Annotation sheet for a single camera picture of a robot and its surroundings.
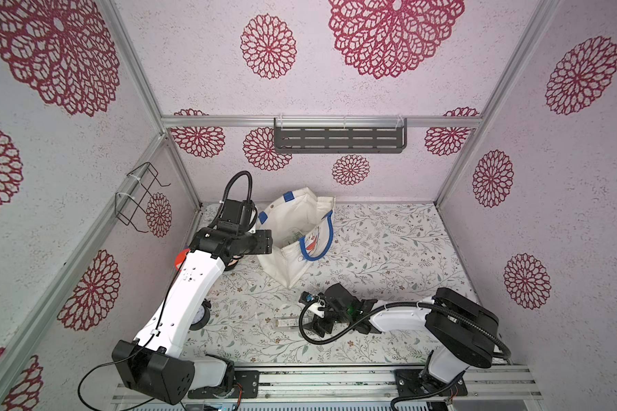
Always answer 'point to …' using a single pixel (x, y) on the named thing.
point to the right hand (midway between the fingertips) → (305, 311)
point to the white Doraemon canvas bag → (302, 231)
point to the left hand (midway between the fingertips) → (260, 243)
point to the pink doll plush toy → (234, 261)
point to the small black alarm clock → (202, 316)
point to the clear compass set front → (290, 322)
